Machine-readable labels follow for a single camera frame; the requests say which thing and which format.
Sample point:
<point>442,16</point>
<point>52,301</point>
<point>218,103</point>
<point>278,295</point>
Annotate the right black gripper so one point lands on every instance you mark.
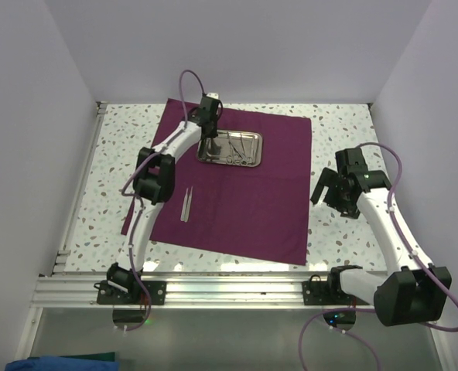
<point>329,178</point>

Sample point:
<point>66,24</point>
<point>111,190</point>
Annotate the steel hemostat clamp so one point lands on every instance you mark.
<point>246,157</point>

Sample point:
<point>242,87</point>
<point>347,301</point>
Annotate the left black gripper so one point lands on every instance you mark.
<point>213,133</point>

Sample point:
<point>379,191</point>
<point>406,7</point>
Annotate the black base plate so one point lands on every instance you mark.
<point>316,291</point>
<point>109,295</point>

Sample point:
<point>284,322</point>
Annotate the steel instrument tray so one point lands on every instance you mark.
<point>216,150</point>

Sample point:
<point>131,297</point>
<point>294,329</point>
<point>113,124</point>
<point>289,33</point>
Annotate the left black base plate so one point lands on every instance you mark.
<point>109,295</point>

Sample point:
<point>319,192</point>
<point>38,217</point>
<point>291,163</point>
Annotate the steel scissors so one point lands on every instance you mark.
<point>235,155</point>

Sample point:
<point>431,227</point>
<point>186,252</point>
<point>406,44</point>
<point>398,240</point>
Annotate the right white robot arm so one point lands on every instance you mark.
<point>414,290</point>

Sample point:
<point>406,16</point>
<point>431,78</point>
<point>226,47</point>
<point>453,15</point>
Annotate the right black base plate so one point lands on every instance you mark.
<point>316,291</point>

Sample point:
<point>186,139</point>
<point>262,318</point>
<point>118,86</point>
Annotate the steel tweezers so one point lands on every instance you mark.
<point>188,205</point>
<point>184,206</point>

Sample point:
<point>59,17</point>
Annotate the green cloth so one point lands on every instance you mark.
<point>103,356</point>

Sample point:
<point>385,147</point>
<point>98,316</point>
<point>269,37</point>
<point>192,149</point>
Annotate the blue cloth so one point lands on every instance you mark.
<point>50,363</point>

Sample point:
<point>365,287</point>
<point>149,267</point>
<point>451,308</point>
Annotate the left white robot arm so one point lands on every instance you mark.
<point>150,187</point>

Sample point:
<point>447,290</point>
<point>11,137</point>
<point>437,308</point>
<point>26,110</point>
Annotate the purple cloth wrap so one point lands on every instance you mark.
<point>260,212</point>

